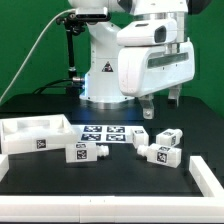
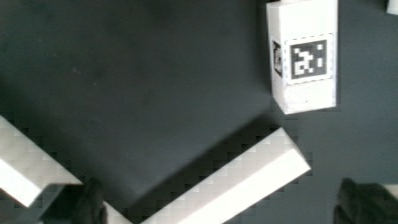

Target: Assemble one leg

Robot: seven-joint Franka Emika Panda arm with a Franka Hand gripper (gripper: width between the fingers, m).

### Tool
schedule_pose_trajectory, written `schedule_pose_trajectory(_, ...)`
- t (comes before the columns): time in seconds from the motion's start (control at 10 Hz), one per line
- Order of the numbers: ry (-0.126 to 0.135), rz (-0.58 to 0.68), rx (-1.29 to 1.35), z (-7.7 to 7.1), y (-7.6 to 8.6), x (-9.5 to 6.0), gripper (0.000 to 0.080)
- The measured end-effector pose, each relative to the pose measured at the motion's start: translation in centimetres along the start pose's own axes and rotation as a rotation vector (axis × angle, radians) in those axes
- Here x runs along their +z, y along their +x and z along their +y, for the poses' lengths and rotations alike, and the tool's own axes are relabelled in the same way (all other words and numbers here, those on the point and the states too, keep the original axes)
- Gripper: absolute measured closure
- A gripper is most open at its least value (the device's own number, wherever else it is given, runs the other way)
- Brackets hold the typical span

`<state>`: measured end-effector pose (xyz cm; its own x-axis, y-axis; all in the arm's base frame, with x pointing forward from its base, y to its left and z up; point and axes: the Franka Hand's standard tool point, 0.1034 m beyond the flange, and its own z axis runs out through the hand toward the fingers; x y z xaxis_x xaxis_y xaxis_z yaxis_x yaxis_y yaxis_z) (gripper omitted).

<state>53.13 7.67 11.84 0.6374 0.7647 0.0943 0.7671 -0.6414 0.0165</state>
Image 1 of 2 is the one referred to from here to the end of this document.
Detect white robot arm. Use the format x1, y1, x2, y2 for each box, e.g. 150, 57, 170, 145
68, 0, 212, 119

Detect grey cable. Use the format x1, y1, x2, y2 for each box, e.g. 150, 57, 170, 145
0, 8, 76, 104

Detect camera on stand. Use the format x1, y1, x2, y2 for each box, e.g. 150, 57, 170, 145
75, 7, 110, 22

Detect white square table top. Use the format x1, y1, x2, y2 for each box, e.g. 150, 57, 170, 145
0, 114, 77, 155

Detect black cables at base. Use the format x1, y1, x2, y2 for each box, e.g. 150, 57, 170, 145
32, 76, 85, 95

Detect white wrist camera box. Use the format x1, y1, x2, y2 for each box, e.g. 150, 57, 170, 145
117, 19, 177, 47

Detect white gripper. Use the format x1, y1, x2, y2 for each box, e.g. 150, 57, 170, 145
118, 41, 195, 119

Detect white obstacle fence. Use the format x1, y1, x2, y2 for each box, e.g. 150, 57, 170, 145
0, 156, 224, 224

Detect paper sheet with tags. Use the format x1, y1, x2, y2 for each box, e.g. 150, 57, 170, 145
73, 125, 144, 143

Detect black camera stand pole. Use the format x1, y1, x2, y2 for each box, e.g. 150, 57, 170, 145
56, 13, 85, 88

